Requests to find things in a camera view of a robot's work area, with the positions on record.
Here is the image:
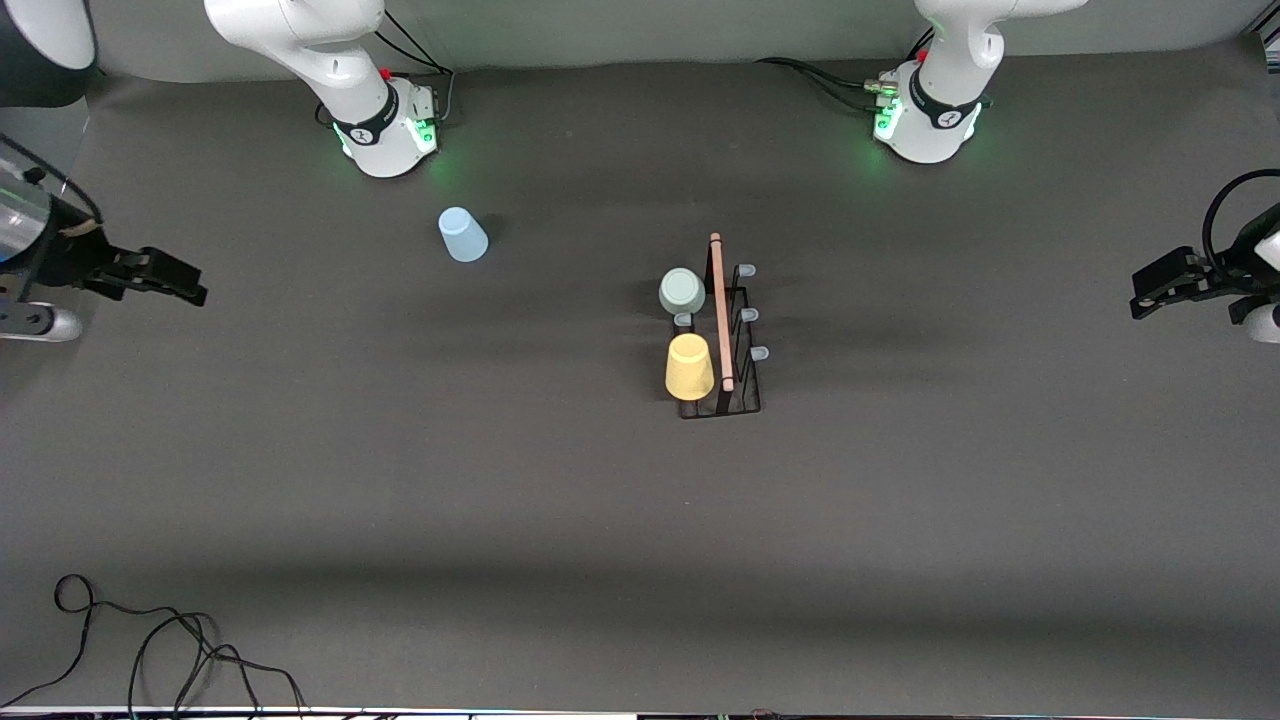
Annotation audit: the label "black wire cup holder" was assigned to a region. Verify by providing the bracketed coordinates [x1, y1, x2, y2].
[668, 233, 771, 420]

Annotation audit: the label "yellow plastic cup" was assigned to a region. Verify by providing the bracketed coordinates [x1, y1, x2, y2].
[665, 333, 716, 402]

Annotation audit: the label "pale green plastic cup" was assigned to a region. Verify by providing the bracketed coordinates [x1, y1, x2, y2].
[658, 267, 706, 316]

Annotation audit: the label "pale blue plastic cup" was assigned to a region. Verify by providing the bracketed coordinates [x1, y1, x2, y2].
[438, 207, 490, 263]

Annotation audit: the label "dark grey table mat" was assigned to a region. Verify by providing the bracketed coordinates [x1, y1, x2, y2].
[0, 35, 1280, 713]

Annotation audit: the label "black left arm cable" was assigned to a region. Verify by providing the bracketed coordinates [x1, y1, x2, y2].
[1202, 168, 1280, 276]

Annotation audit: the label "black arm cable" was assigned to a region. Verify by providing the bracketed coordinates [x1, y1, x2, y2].
[1202, 168, 1280, 276]
[0, 135, 101, 226]

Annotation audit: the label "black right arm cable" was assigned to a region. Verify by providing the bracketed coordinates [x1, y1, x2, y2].
[0, 135, 101, 226]

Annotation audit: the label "thin black loose cable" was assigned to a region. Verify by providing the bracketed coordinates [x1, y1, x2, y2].
[0, 574, 311, 716]

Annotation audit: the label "black right arm base cables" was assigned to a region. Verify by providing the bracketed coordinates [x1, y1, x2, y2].
[315, 10, 456, 126]

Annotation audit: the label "black arm base cables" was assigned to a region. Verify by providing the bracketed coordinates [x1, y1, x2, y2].
[315, 10, 456, 126]
[755, 57, 901, 111]

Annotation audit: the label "black left arm base cables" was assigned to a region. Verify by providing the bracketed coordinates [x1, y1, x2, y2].
[755, 57, 901, 111]

